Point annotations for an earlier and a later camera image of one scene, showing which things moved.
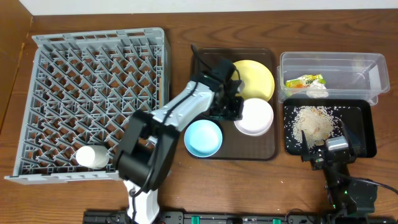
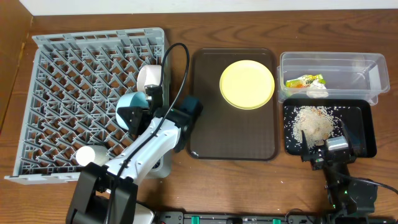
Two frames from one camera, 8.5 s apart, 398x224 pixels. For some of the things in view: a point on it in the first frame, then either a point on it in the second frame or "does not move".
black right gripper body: (319, 158) does not move
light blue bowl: (203, 138) to (131, 99)
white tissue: (317, 90) does not move
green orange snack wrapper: (305, 81) does not move
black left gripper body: (229, 109) to (134, 116)
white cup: (92, 156) does not move
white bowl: (257, 117) to (148, 74)
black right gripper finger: (356, 147) does not move
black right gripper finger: (305, 155) does not move
